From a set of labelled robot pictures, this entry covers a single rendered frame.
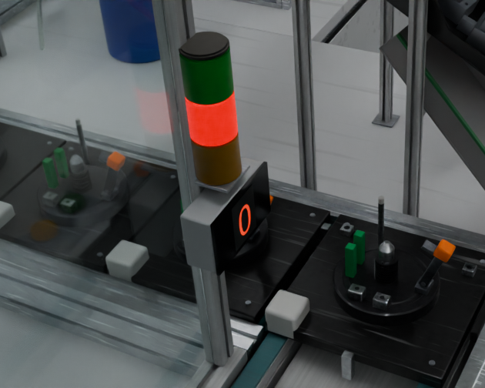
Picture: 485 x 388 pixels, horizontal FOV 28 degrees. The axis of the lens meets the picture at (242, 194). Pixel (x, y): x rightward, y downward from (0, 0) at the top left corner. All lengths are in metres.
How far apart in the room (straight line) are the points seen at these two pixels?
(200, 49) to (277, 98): 0.96
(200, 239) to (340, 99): 0.91
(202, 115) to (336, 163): 0.77
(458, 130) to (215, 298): 0.44
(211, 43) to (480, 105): 0.62
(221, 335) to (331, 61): 0.93
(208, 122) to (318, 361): 0.44
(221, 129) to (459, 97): 0.56
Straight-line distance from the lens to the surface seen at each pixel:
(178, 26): 0.93
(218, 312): 1.17
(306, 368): 1.28
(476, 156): 1.39
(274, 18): 2.18
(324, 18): 2.17
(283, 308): 1.25
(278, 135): 1.79
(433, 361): 1.22
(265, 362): 1.25
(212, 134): 0.97
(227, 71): 0.95
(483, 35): 1.32
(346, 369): 1.24
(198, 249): 1.03
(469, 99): 1.46
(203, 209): 1.01
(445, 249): 1.21
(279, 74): 1.97
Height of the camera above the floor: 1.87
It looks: 38 degrees down
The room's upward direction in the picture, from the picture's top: 6 degrees counter-clockwise
